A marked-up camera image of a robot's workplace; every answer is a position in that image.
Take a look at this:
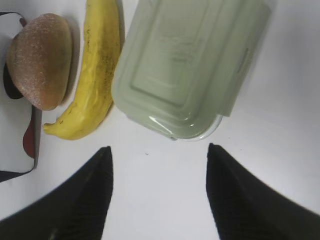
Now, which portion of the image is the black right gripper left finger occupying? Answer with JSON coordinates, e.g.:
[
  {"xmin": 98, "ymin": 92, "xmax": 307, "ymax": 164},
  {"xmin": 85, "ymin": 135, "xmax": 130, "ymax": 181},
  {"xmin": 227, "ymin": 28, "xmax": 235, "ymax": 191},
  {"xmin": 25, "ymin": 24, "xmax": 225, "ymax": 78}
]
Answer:
[{"xmin": 0, "ymin": 146, "xmax": 114, "ymax": 240}]

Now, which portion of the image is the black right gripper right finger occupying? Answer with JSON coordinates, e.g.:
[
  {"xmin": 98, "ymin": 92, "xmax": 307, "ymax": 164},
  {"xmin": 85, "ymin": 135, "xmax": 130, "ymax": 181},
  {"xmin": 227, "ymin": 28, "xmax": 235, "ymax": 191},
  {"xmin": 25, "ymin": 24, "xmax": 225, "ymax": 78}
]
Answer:
[{"xmin": 206, "ymin": 143, "xmax": 320, "ymax": 240}]

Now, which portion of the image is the navy blue lunch bag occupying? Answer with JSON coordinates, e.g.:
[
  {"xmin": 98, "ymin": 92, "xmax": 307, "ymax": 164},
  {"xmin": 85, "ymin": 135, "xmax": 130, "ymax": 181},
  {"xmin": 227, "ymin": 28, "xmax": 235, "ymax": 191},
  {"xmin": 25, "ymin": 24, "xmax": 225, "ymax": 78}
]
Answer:
[{"xmin": 0, "ymin": 11, "xmax": 37, "ymax": 182}]

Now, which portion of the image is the yellow banana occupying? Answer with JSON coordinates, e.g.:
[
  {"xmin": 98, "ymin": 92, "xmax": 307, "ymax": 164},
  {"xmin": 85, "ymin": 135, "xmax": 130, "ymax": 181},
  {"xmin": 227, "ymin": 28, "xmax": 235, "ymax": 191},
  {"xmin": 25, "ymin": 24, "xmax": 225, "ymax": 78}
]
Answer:
[{"xmin": 43, "ymin": 0, "xmax": 121, "ymax": 140}]

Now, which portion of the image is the brown bread roll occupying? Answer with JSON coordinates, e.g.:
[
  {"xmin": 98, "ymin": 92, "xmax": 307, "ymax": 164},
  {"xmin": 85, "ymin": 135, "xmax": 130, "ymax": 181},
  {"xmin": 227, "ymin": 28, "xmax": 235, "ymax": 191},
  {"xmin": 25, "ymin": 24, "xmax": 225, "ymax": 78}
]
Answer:
[{"xmin": 6, "ymin": 13, "xmax": 73, "ymax": 111}]

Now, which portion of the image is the green lidded glass container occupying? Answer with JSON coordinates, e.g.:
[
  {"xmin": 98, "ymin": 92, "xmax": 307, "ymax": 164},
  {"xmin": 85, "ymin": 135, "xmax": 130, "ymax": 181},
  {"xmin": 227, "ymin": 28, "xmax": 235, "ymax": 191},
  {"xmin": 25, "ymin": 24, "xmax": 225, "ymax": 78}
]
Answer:
[{"xmin": 112, "ymin": 0, "xmax": 271, "ymax": 141}]

